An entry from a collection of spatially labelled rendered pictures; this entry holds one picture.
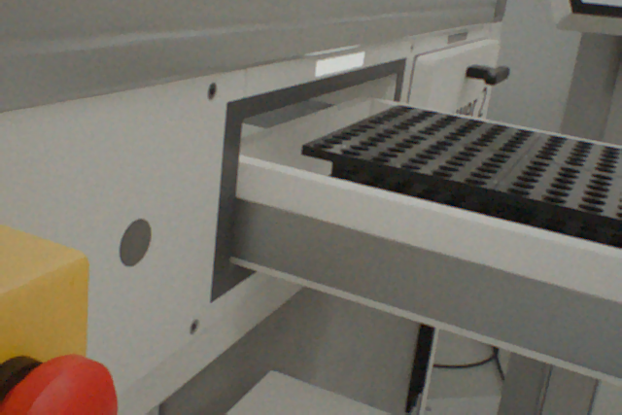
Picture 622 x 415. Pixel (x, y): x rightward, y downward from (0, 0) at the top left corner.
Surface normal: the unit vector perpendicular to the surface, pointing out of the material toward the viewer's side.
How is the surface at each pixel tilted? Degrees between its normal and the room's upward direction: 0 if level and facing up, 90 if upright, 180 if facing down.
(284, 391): 0
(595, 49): 90
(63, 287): 90
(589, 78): 90
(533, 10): 90
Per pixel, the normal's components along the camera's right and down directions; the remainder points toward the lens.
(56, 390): 0.55, -0.44
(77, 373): 0.71, -0.57
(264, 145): 0.90, 0.23
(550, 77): -0.38, 0.24
